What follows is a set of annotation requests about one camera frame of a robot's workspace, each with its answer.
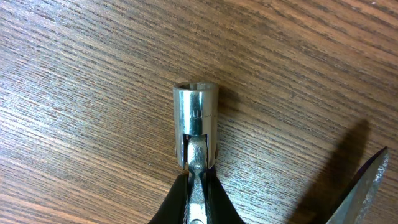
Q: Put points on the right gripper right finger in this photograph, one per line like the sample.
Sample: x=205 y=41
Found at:
x=219 y=208

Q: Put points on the red handled pruning shears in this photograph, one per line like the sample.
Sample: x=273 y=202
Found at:
x=358 y=198

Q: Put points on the silver socket wrench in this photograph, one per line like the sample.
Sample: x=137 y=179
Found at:
x=195 y=117

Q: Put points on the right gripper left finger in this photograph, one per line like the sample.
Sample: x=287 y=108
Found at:
x=173 y=209

